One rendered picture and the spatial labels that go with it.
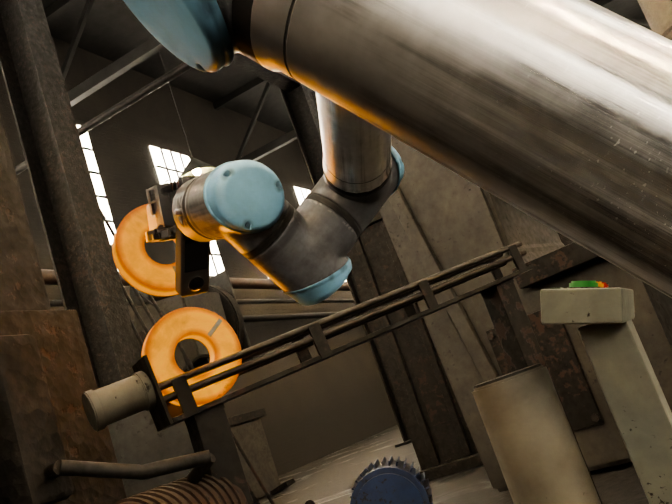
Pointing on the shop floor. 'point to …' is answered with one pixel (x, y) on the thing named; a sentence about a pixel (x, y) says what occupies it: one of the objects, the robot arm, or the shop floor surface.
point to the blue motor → (391, 484)
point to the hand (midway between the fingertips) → (159, 238)
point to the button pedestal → (621, 377)
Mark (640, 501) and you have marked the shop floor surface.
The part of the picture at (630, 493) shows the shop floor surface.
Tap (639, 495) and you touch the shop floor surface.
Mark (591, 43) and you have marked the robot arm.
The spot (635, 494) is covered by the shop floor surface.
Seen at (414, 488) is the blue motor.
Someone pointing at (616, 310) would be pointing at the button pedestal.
